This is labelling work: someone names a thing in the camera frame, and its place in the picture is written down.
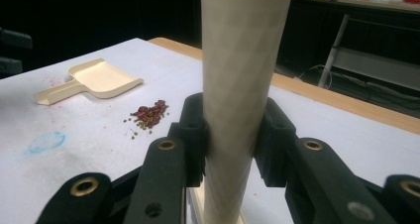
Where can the brown debris pile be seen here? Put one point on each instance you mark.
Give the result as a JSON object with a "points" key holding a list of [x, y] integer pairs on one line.
{"points": [[150, 113]]}

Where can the red object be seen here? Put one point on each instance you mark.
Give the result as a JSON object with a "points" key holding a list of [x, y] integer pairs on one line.
{"points": [[412, 0]]}

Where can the white table cover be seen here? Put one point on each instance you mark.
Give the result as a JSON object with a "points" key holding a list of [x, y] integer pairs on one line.
{"points": [[99, 144]]}

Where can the white desk frame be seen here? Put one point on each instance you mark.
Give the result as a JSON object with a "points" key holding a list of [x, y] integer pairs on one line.
{"points": [[373, 65]]}

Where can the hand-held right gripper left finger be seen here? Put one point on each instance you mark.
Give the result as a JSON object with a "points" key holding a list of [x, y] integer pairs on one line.
{"points": [[161, 181]]}

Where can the cream brush with red cap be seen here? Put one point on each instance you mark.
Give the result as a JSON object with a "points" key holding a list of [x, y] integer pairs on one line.
{"points": [[237, 68]]}

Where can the cream plastic dustpan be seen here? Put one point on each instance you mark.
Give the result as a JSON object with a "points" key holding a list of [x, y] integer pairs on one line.
{"points": [[102, 78]]}

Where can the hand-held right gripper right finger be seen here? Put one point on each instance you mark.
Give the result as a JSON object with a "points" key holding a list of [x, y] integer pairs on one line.
{"points": [[317, 177]]}

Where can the wooden table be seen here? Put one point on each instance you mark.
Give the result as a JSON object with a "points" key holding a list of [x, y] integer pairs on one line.
{"points": [[330, 96]]}

